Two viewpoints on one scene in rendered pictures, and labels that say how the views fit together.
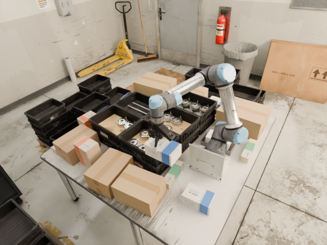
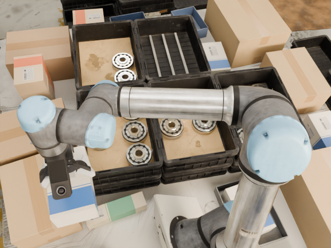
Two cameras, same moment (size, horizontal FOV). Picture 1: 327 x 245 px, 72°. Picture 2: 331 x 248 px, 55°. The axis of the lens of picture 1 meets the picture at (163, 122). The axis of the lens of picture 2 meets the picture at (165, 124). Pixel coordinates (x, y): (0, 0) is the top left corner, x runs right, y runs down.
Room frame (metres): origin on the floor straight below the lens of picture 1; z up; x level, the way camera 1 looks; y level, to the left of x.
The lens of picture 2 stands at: (0.87, -0.37, 2.00)
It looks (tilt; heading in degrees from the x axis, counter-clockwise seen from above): 58 degrees down; 31
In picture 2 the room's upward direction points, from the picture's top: 6 degrees clockwise
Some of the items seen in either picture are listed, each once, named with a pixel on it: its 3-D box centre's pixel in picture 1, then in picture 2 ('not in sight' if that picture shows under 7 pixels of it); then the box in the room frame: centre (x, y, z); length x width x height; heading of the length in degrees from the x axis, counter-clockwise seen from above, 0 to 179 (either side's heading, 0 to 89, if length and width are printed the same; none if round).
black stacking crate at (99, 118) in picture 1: (116, 124); (108, 60); (1.59, 0.42, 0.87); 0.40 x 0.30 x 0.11; 48
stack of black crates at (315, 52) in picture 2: not in sight; (315, 67); (2.92, -0.39, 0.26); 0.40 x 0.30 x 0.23; 53
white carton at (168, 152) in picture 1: (163, 149); (71, 185); (1.01, 0.02, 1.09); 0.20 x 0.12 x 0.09; 53
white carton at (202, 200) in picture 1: (198, 198); not in sight; (0.86, -0.20, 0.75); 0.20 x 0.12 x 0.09; 57
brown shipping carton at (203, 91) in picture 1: (190, 95); (291, 81); (2.13, -0.33, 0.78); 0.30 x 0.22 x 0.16; 50
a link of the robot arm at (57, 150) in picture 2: (156, 118); (49, 140); (1.02, 0.03, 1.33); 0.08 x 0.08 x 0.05
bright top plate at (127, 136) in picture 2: not in sight; (134, 131); (1.37, 0.08, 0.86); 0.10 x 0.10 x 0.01
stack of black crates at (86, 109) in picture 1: (95, 115); (143, 12); (2.46, 0.90, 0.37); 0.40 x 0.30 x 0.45; 143
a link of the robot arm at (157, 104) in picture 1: (156, 106); (42, 122); (1.02, 0.03, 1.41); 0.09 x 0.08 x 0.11; 119
